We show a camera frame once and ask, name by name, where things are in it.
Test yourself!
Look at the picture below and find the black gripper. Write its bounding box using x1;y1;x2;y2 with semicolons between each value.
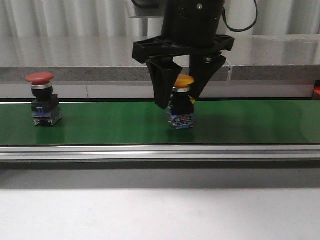
132;0;235;110

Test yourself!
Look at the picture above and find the grey stone counter slab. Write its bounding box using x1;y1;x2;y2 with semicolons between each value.
0;36;231;83

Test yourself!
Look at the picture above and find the green conveyor belt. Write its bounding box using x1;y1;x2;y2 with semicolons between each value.
0;100;320;146

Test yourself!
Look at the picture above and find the red object at edge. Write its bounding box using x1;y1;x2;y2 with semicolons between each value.
312;86;320;100

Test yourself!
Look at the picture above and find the grey pleated curtain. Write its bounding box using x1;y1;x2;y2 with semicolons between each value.
0;0;320;38

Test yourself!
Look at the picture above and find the white cabinet front panel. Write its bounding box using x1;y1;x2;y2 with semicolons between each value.
0;80;315;99

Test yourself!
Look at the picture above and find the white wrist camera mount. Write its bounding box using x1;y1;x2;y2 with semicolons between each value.
124;0;167;37

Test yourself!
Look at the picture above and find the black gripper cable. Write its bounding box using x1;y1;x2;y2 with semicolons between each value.
221;0;259;33

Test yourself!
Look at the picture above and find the aluminium conveyor side rail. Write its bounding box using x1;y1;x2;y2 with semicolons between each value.
0;144;320;164

